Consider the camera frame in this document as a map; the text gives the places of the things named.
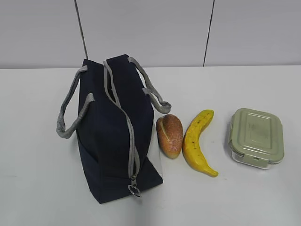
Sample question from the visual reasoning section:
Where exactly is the brown bread roll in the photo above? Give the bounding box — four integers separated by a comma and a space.
156, 114, 183, 159

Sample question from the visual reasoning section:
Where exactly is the yellow banana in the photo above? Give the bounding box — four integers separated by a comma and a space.
182, 109, 219, 178

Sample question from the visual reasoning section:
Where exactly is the green lidded glass container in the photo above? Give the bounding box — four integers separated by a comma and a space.
228, 108, 285, 169

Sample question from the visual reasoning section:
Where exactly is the navy blue lunch bag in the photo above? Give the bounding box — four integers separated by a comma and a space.
56, 55, 171, 203

